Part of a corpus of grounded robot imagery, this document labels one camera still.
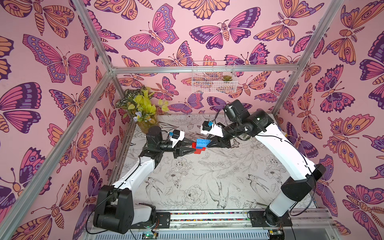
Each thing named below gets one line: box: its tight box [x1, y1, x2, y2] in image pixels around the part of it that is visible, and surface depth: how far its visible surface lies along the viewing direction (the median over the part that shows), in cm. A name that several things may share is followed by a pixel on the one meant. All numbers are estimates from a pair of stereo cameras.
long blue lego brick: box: [196, 138, 211, 149], surface depth 67 cm
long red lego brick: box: [191, 142, 206, 154], surface depth 69 cm
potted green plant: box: [115, 85, 170, 134], surface depth 101 cm
